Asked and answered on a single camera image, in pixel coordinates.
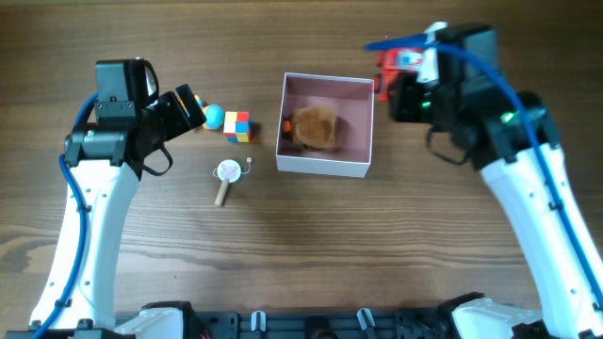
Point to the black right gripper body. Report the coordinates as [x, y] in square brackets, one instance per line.
[417, 103]

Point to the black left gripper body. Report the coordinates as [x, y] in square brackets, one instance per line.
[168, 117]

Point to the colourful two-by-two puzzle cube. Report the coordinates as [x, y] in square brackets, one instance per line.
[237, 126]

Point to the red toy fire truck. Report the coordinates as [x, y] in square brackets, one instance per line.
[392, 63]

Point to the brown plush toy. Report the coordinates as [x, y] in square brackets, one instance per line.
[312, 126]

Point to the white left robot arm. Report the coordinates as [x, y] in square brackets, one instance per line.
[126, 120]

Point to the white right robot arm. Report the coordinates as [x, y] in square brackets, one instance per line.
[513, 143]

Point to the pig face rattle drum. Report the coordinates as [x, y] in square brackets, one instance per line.
[229, 171]

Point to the white box with pink interior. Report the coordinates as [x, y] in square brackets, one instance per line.
[352, 100]

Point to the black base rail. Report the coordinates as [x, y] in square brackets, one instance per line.
[177, 319]

